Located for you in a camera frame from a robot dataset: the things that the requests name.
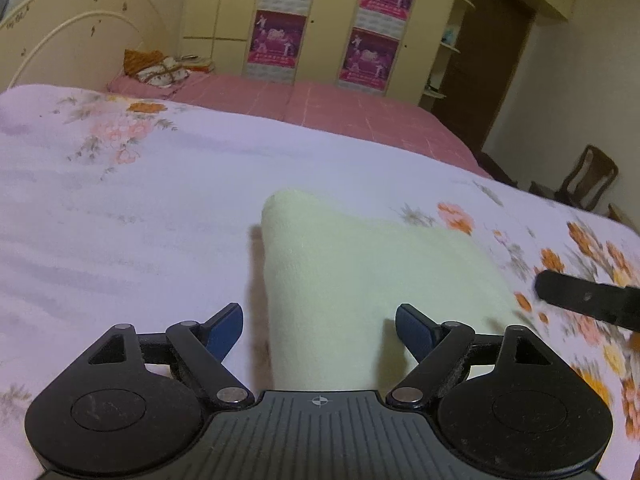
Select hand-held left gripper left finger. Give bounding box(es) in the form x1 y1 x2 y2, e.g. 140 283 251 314
87 302 256 409

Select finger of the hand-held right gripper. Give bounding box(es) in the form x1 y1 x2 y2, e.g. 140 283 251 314
534 270 640 332

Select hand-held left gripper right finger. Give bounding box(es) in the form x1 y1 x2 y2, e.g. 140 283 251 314
385 303 556 409

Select pale green knit garment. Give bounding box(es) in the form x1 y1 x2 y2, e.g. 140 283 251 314
261 188 519 393

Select wooden chair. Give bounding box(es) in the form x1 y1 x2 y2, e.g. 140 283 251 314
529 144 621 212

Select floral lilac bed sheet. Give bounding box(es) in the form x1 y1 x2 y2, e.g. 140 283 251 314
0 84 640 480

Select pink checked bed cover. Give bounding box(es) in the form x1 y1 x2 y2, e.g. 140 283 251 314
106 71 495 179

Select dark brown door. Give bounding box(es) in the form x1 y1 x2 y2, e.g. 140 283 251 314
431 0 535 155

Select white tied cloth bundle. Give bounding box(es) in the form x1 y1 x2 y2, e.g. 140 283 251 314
136 56 192 87

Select cream corner shelves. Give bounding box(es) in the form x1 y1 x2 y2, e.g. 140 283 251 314
424 0 477 102

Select orange patterned pillow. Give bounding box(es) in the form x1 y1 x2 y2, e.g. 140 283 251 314
123 48 167 79

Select cream wardrobe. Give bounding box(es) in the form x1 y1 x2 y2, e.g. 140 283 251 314
181 0 469 107

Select cream arched headboard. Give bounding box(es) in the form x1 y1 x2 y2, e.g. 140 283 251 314
0 0 179 92

